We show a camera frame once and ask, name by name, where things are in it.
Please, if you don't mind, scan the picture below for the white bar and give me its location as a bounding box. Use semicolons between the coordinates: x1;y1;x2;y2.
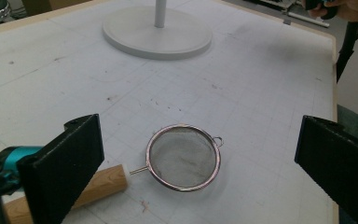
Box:
286;10;331;29

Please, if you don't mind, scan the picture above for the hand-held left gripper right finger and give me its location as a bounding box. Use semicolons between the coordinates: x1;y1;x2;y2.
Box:
294;115;358;224

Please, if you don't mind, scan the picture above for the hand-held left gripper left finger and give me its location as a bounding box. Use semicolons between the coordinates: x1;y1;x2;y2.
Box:
17;113;105;224

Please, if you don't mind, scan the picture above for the black hanging strap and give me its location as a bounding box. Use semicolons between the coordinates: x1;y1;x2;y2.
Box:
336;21;358;84

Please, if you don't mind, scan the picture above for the metal mesh strainer wooden handle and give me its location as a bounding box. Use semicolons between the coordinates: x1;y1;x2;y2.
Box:
3;123;225;224

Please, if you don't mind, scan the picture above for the teal and black object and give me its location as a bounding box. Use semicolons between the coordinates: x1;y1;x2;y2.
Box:
0;145;44;196

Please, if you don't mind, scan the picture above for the white round lamp stand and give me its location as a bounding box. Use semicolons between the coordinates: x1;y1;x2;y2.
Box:
102;0;213;61

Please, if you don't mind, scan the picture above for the brown cardboard box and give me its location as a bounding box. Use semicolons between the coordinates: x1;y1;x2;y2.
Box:
21;0;91;17

